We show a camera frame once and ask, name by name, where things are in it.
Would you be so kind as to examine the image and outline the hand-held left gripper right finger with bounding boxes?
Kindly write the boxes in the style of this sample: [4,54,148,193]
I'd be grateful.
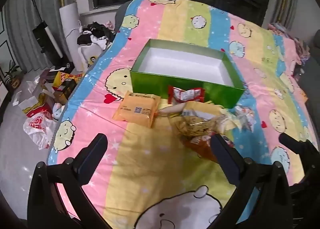
[210,134,293,229]

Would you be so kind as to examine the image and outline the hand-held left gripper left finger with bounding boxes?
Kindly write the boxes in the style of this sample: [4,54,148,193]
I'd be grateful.
[27,133,110,229]

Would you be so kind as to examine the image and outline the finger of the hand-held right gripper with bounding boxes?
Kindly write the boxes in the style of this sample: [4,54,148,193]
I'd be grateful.
[279,133,305,161]

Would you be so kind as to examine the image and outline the orange-brown snack packet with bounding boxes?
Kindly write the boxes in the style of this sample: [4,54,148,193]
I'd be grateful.
[182,133,235,165]

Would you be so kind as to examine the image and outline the small cream snack packet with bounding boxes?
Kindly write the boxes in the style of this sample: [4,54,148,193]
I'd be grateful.
[219,113,240,132]

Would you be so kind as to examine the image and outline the gold crinkled snack packet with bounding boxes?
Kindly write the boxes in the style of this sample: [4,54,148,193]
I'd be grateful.
[172,115,222,137]

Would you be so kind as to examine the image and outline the silver snack packet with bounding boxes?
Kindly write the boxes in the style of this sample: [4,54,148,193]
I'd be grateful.
[234,105,256,130]

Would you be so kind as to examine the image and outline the pale yellow snack packet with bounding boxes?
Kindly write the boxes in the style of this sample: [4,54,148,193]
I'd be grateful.
[184,101,225,119]

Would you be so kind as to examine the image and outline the orange-yellow snack packet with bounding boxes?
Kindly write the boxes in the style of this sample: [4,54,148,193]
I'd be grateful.
[112,90,162,129]

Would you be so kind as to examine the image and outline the red snack packet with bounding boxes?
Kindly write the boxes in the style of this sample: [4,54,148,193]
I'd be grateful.
[167,86,205,105]

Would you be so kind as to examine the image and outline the green cardboard box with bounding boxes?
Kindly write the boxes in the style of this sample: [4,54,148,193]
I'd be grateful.
[129,39,245,109]

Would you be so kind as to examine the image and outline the small plush toy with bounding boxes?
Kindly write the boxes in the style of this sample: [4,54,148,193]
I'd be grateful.
[52,102,67,121]

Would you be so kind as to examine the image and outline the striped cartoon printed blanket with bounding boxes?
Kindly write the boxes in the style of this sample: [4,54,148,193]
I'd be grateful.
[47,0,317,229]

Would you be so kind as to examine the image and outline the white plastic bag red print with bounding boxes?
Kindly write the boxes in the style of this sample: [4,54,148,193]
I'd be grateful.
[23,112,61,150]

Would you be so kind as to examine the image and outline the black carton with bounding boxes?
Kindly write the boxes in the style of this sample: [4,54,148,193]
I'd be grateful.
[58,79,77,102]

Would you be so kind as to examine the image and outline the grey sofa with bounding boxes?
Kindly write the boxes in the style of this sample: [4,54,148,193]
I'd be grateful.
[292,28,320,112]

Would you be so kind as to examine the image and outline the yellow and red open carton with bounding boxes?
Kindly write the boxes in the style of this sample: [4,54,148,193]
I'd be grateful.
[22,91,58,120]

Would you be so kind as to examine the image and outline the yellow cardboard box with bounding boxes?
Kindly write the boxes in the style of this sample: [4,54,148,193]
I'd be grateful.
[52,71,83,91]

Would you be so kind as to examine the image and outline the white bag with face print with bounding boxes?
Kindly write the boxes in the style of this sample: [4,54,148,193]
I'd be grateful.
[79,41,110,70]

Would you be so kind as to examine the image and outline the pink patterned clothes pile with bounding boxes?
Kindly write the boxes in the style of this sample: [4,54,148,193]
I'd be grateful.
[268,22,311,65]

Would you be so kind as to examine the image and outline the potted plant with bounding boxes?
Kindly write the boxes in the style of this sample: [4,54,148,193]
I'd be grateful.
[4,61,23,87]

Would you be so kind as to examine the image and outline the dark clothes pile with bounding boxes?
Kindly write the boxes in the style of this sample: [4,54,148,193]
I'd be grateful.
[77,21,117,50]

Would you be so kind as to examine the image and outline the white cylinder appliance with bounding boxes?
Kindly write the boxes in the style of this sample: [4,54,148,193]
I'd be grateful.
[59,2,87,72]

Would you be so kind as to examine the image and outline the black upright vacuum cleaner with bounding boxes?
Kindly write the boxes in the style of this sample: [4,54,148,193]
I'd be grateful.
[22,0,65,67]

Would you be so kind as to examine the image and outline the grey padded bed frame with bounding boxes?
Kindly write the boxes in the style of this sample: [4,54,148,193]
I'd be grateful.
[114,1,132,32]

